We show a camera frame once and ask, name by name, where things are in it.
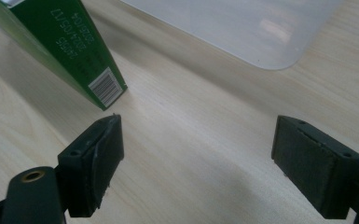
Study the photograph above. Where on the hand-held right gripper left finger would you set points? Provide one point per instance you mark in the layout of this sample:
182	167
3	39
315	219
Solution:
90	165

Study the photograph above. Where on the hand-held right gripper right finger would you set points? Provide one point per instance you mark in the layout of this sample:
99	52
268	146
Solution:
314	168

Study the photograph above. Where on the green carton box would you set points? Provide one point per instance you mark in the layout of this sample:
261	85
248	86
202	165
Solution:
65	46

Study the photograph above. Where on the translucent plastic container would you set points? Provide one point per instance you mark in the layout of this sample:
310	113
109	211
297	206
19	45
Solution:
239	28

